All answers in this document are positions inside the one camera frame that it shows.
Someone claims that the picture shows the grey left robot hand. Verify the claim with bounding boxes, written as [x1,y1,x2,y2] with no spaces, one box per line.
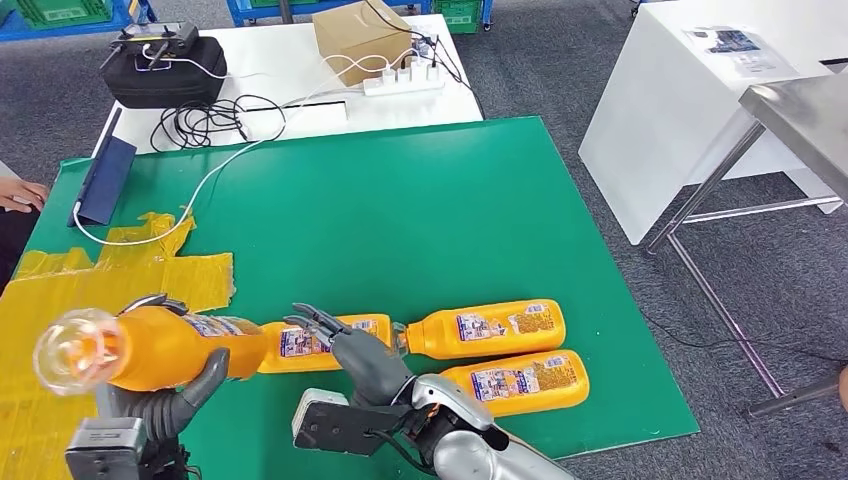
[97,293,232,442]

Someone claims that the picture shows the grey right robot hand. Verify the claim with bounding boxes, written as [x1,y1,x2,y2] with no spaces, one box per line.
[283,302,416,409]

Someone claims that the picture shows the orange detergent bottle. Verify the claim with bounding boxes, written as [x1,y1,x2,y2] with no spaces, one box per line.
[256,313,394,376]
[33,305,270,397]
[394,299,568,361]
[437,349,591,419]

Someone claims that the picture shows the green table mat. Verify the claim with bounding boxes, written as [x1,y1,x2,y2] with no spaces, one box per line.
[23,115,701,480]

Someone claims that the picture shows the person's hand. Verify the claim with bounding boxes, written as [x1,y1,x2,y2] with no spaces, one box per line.
[0,177,51,215]

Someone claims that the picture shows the white power strip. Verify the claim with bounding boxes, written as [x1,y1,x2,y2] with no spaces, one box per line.
[362,60,446,98]

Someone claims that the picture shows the white table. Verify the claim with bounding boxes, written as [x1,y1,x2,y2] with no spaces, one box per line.
[92,14,485,156]

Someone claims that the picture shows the black carry bag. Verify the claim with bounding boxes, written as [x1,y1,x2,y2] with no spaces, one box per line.
[101,36,229,111]

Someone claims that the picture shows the brown cardboard box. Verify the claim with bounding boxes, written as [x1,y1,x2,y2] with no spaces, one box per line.
[311,0,413,87]

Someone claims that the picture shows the green plastic crate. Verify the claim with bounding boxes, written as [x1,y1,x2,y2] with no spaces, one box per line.
[14,0,114,29]
[431,0,485,34]

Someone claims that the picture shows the black remote controller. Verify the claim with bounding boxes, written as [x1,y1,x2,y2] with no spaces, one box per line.
[99,21,200,71]

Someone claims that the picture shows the blue metal rack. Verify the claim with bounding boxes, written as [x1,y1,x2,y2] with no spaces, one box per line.
[0,0,159,43]
[225,0,495,29]

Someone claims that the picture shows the white desk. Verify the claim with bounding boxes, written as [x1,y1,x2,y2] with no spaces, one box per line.
[578,0,848,246]

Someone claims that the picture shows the printed paper sheet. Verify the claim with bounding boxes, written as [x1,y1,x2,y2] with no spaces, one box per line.
[682,26,796,79]

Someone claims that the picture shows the stainless steel table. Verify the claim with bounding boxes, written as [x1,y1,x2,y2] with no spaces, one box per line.
[643,72,848,419]

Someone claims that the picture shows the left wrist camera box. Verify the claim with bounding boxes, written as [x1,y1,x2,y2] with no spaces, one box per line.
[64,417,148,480]

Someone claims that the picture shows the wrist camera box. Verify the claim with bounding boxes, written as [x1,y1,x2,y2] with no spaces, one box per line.
[64,417,148,480]
[291,388,415,458]

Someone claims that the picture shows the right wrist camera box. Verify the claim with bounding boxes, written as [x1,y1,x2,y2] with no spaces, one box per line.
[291,388,415,458]

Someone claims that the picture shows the white charging cable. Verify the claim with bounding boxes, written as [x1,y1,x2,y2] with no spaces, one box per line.
[71,49,425,248]

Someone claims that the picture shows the coiled black cable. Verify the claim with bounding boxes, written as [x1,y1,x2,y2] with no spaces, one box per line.
[149,94,287,154]

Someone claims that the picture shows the black power cables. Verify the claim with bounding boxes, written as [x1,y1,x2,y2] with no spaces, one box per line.
[362,0,487,121]

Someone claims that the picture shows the black floor cable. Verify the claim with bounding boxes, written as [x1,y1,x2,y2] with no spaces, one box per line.
[639,307,848,364]

